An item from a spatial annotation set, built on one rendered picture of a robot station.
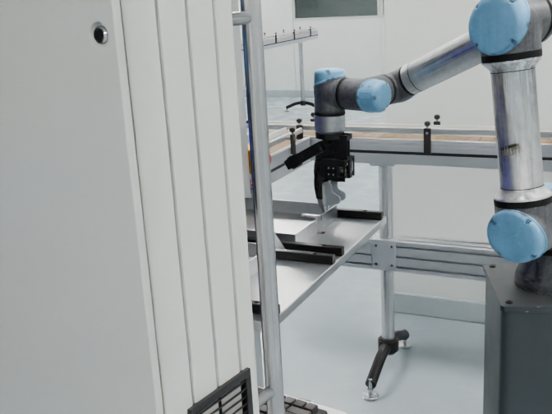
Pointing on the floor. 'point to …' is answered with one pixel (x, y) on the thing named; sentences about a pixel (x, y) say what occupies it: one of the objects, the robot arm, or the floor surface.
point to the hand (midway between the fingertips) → (323, 209)
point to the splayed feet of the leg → (384, 360)
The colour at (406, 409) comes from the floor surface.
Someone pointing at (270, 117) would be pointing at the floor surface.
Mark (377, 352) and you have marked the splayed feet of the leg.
